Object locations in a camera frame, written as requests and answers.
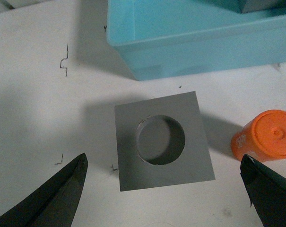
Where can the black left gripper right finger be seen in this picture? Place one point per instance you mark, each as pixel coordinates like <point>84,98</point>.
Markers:
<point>266,190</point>

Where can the orange cylinder with white text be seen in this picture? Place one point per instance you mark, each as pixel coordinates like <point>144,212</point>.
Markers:
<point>263,138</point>

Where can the gray block with round hole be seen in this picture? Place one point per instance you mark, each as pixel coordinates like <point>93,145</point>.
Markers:
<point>161,142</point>

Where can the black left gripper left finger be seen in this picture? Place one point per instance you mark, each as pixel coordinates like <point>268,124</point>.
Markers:
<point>53,204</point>

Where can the light blue plastic box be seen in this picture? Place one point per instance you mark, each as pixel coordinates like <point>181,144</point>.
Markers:
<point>167,38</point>

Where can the white pleated curtain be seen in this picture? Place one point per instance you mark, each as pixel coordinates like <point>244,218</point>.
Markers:
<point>5,6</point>

